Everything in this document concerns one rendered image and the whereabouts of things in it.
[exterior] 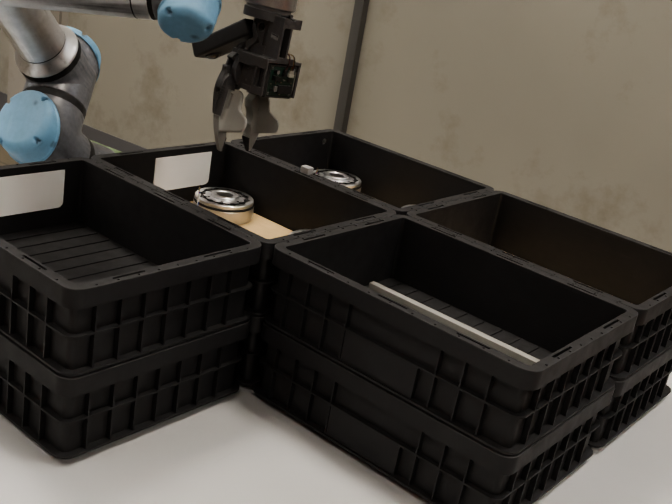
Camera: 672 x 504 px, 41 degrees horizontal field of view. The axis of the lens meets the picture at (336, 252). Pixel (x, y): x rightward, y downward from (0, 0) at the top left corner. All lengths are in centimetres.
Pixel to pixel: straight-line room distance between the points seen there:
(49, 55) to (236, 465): 83
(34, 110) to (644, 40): 211
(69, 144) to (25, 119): 8
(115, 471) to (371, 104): 269
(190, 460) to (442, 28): 255
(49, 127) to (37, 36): 15
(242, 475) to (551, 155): 237
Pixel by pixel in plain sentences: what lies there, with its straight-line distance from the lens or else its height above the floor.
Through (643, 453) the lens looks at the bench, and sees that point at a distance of 141.
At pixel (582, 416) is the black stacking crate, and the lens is 121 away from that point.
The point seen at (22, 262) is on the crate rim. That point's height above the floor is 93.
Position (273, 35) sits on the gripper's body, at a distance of 131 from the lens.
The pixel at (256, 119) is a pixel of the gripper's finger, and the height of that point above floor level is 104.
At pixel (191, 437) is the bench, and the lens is 119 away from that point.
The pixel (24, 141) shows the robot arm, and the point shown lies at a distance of 164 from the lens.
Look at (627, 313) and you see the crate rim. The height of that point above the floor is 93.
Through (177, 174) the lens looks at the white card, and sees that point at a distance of 158.
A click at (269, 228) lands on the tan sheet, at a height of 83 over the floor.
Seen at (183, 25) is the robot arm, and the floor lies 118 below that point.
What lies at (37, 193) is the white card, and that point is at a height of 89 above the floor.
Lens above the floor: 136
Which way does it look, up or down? 21 degrees down
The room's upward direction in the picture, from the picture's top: 10 degrees clockwise
